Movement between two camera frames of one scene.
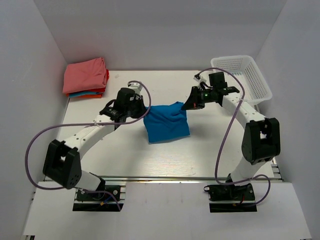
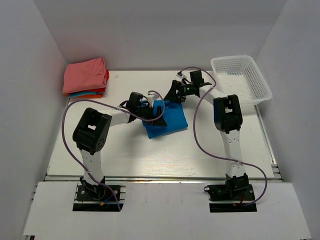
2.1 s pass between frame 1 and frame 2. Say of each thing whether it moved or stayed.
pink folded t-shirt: stayed
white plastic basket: stayed
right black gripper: moved
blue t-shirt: moved
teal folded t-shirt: stayed
